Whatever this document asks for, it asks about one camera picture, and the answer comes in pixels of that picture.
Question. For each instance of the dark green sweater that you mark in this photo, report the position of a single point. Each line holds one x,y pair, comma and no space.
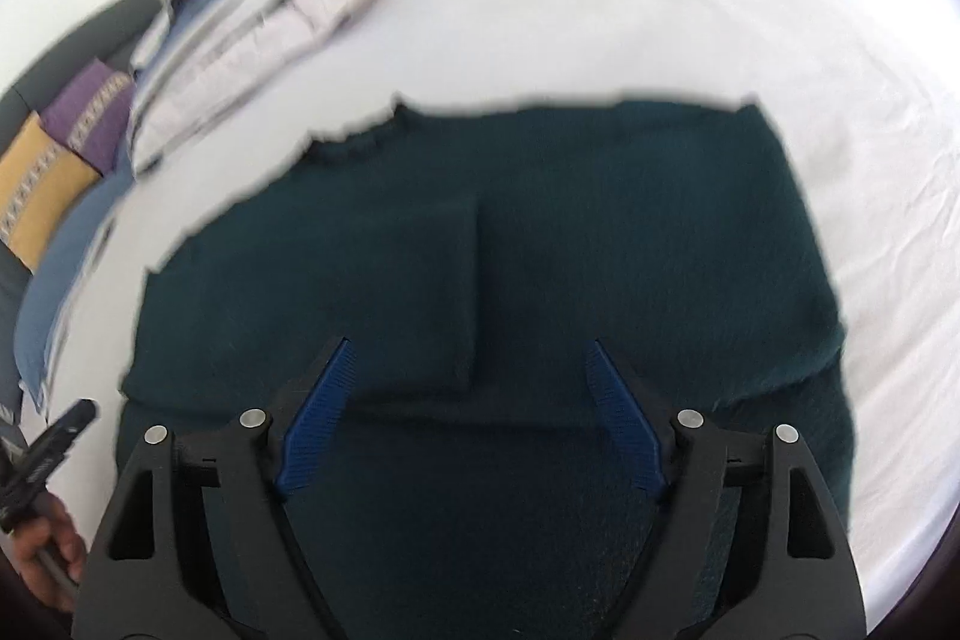
600,235

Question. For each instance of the bed with white sheet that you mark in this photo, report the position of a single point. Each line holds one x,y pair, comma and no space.
600,10

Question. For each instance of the person's left hand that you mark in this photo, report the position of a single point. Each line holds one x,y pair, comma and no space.
37,550

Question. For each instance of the purple patterned pillow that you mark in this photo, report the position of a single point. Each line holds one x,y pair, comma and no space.
86,108

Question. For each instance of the blue pillow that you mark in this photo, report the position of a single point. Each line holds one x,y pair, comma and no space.
67,265

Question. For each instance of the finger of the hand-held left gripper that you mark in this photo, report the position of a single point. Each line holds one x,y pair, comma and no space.
52,439

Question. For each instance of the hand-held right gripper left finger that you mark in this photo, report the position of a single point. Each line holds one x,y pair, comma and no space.
319,415

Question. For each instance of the folded grey blue duvet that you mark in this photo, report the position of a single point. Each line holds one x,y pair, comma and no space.
262,48

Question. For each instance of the grey upholstered headboard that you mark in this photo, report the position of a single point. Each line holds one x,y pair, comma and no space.
97,25

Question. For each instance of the yellow patterned pillow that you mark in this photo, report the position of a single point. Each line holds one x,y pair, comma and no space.
37,190

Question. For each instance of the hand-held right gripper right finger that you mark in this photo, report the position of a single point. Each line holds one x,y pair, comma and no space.
622,422

